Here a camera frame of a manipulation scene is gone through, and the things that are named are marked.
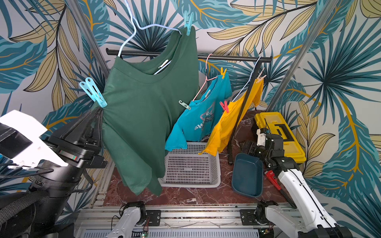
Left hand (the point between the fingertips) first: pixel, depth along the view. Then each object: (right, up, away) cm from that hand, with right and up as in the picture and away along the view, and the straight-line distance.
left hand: (100, 113), depth 28 cm
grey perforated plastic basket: (+15, -28, +62) cm, 69 cm away
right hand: (+47, -12, +51) cm, 71 cm away
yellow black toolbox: (+68, -1, +62) cm, 92 cm away
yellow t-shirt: (+35, -6, +53) cm, 64 cm away
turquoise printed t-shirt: (+20, -1, +48) cm, 52 cm away
